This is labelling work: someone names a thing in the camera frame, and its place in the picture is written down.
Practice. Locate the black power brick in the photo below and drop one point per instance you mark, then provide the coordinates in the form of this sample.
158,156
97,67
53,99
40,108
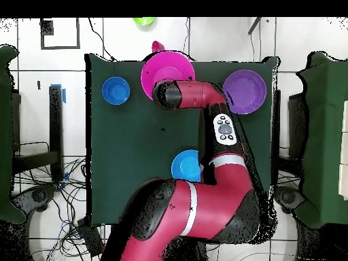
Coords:
91,239

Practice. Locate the large pink bowl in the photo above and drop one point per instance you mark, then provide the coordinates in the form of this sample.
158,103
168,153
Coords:
163,68

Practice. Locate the small dark blue bowl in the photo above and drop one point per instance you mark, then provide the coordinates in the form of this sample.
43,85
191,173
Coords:
116,90

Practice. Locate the green bowl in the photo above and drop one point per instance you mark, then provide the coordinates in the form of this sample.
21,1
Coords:
144,21

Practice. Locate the green cloth side table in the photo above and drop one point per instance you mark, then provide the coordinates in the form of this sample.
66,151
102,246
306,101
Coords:
5,136
326,108

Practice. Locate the purple bowl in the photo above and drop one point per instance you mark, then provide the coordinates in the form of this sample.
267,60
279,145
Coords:
247,89

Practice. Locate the black floor stand base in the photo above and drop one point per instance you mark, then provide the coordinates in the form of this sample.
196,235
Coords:
288,197
38,195

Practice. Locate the white box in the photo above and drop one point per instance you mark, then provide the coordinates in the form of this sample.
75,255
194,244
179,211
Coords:
344,149

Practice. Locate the dark green tablecloth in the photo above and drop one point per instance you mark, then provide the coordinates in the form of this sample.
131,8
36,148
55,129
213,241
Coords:
136,136

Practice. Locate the large light blue bowl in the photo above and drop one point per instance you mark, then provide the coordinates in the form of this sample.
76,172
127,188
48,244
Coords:
186,165

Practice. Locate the red bowl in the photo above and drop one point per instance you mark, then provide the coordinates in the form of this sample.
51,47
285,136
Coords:
157,46

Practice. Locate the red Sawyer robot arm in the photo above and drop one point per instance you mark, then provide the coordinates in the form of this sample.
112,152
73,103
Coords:
217,206

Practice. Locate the black metal stand frame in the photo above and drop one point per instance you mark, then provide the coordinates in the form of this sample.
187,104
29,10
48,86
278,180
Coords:
55,122

